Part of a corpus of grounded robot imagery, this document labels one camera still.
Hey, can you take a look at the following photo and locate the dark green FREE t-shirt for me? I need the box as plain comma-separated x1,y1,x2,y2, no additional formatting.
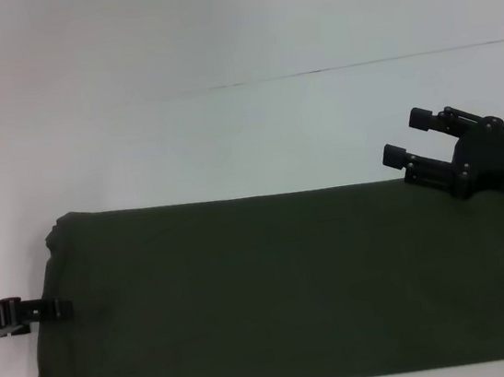
0,154,504,377

